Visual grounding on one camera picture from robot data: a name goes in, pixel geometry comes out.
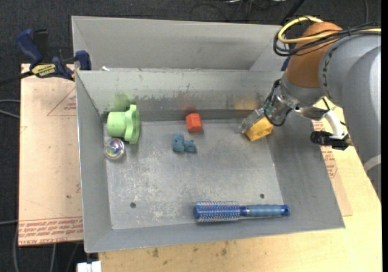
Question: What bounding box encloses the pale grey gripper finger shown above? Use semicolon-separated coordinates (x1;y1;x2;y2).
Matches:
240;107;267;135

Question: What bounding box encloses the black cylinder on white bracket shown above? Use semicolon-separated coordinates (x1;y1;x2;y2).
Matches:
310;107;350;151

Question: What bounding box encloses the light green plastic cup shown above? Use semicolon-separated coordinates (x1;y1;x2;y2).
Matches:
106;104;141;145

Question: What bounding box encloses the grey metal bin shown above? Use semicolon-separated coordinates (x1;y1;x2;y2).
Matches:
71;15;346;254

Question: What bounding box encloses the blue toy animal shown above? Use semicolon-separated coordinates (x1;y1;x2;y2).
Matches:
172;132;198;154

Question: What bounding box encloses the blue hairbrush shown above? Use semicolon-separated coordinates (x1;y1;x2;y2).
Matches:
193;201;291;224

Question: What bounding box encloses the orange-red block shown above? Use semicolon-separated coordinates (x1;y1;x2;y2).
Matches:
185;113;204;133

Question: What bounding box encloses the yellow block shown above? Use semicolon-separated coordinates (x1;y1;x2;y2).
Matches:
244;117;274;142

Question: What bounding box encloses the brown cardboard board, red print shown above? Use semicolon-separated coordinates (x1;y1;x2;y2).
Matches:
18;63;354;247

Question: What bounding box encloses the clear iridescent ball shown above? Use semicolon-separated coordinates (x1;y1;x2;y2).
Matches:
103;138;126;161

